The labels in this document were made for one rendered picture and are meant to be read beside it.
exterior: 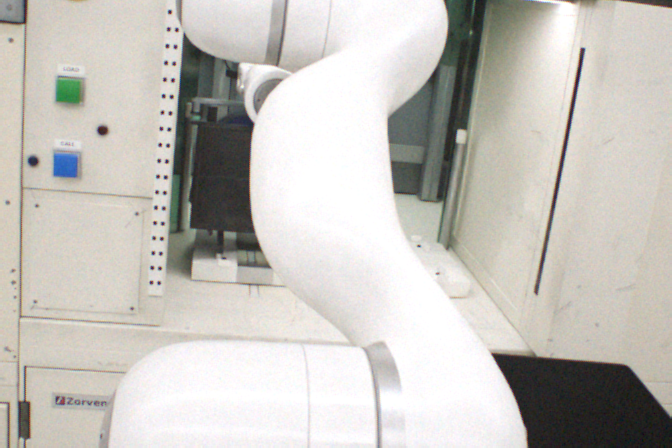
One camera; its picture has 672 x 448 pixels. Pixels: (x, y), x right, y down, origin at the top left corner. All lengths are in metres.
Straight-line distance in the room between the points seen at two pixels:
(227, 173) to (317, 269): 0.82
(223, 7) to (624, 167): 0.70
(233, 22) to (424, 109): 1.43
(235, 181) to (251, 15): 0.69
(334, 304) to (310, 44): 0.24
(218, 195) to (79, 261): 0.28
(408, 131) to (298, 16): 1.42
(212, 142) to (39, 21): 0.35
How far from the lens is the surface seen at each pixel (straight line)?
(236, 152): 1.31
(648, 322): 1.36
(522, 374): 1.12
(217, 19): 0.66
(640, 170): 1.20
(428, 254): 1.55
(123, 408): 0.43
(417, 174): 2.10
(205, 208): 1.33
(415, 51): 0.65
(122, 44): 1.10
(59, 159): 1.12
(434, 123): 2.01
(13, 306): 1.21
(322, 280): 0.51
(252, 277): 1.37
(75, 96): 1.10
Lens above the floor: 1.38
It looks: 15 degrees down
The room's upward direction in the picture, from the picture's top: 7 degrees clockwise
